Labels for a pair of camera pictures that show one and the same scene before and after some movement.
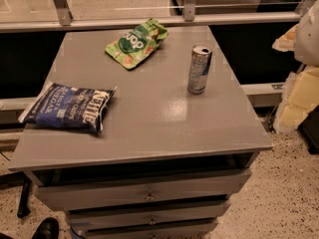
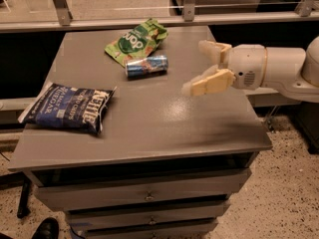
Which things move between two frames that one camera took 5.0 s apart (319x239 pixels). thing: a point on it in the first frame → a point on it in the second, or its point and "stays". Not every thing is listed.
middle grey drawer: (150, 216) stays
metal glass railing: (73, 7) stays
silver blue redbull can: (201, 56) → (149, 67)
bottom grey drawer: (185, 230) stays
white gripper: (308, 39) → (246, 65)
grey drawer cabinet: (167, 162) stays
